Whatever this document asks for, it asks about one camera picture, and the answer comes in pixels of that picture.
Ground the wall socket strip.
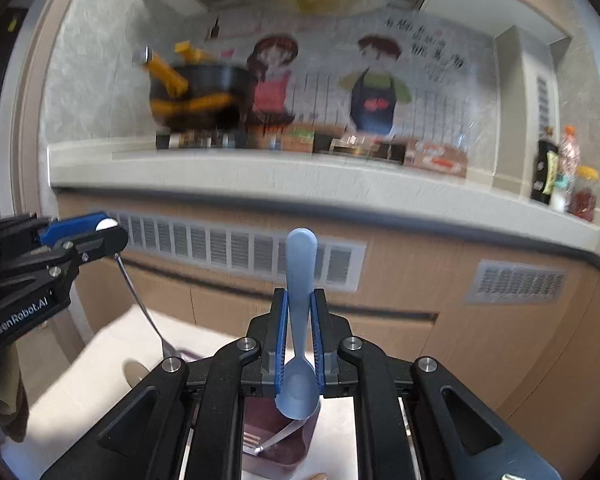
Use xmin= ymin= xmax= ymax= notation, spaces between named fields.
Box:
xmin=534 ymin=74 xmax=554 ymax=132

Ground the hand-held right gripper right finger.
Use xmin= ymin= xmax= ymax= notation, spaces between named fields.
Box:
xmin=309 ymin=288 xmax=564 ymax=480

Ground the short grey vent grille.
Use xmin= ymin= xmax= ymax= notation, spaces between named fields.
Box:
xmin=464 ymin=259 xmax=568 ymax=307

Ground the white table cloth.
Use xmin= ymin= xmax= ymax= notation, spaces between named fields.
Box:
xmin=7 ymin=304 xmax=413 ymax=480

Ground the cartoon wall poster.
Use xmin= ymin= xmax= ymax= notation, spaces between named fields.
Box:
xmin=205 ymin=4 xmax=497 ymax=142

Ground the wooden base cabinet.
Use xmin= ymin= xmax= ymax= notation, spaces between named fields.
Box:
xmin=55 ymin=194 xmax=600 ymax=413

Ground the beige stone countertop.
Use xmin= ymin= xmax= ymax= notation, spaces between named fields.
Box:
xmin=47 ymin=139 xmax=600 ymax=273

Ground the brown plastic utensil holder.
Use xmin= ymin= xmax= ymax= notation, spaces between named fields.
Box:
xmin=177 ymin=347 xmax=324 ymax=480

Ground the orange cap drink bottle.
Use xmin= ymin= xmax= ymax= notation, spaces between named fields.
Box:
xmin=560 ymin=126 xmax=582 ymax=197

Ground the black pot with yellow handles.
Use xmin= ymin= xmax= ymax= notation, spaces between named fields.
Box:
xmin=140 ymin=41 xmax=257 ymax=132

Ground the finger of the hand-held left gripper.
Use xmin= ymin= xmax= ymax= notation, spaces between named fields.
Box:
xmin=36 ymin=212 xmax=119 ymax=250
xmin=50 ymin=226 xmax=130 ymax=281

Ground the long grey vent grille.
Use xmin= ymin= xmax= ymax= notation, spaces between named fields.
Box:
xmin=97 ymin=209 xmax=369 ymax=294

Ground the red white packet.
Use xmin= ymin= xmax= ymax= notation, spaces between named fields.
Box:
xmin=404 ymin=141 xmax=469 ymax=177

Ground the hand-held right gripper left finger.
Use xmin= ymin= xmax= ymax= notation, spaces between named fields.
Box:
xmin=40 ymin=288 xmax=288 ymax=480

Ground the small pale bottle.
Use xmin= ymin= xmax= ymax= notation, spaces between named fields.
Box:
xmin=552 ymin=174 xmax=572 ymax=214

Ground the grey-blue plastic spoon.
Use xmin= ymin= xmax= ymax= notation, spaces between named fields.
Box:
xmin=274 ymin=227 xmax=322 ymax=421

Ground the dark sauce bottle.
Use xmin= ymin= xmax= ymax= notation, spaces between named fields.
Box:
xmin=529 ymin=126 xmax=561 ymax=207

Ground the metal spoon with white ball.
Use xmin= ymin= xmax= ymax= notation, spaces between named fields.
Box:
xmin=95 ymin=218 xmax=184 ymax=361

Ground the yellow lid jar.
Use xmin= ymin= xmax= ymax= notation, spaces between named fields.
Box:
xmin=569 ymin=165 xmax=600 ymax=222

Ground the metal fork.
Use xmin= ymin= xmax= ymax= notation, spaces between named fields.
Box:
xmin=243 ymin=417 xmax=307 ymax=459

